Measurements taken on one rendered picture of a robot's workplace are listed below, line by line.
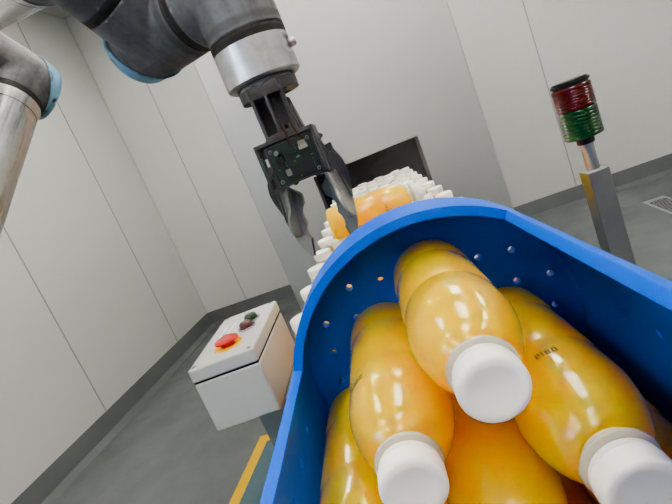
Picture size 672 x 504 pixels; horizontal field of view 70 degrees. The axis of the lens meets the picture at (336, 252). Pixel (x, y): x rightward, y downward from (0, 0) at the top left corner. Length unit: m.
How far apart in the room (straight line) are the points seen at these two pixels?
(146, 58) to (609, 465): 0.61
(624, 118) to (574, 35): 0.84
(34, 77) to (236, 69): 0.66
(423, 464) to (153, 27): 0.54
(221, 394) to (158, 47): 0.45
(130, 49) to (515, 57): 4.29
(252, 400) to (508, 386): 0.49
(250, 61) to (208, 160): 4.56
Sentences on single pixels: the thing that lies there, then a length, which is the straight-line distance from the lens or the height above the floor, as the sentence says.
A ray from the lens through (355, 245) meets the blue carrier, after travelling 0.40.
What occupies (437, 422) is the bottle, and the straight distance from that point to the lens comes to 0.32.
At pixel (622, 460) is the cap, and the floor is 1.13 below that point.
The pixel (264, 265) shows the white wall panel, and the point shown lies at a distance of 5.14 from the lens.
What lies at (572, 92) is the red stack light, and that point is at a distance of 0.92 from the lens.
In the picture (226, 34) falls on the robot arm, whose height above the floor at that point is 1.46.
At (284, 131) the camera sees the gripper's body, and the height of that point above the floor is 1.34.
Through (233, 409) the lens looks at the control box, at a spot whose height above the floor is 1.03.
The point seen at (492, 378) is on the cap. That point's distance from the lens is 0.27.
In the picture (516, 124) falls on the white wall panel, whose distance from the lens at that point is 4.77.
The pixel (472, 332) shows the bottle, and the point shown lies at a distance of 0.29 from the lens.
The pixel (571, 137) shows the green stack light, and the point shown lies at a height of 1.17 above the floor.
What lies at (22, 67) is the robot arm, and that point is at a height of 1.67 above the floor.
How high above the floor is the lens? 1.31
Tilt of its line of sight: 12 degrees down
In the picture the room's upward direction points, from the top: 22 degrees counter-clockwise
